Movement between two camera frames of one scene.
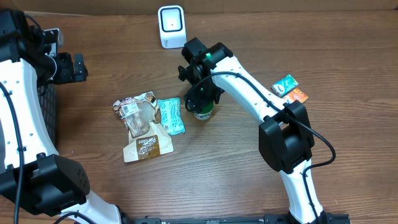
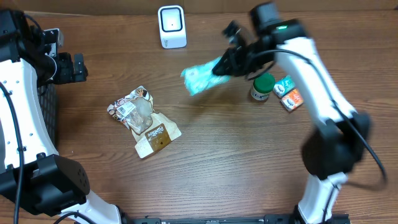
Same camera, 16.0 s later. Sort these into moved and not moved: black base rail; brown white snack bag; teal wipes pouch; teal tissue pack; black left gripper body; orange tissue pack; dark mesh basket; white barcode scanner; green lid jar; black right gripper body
Moved: green lid jar; brown white snack bag; black right gripper body; teal wipes pouch
Not moved: black base rail; black left gripper body; dark mesh basket; white barcode scanner; teal tissue pack; orange tissue pack
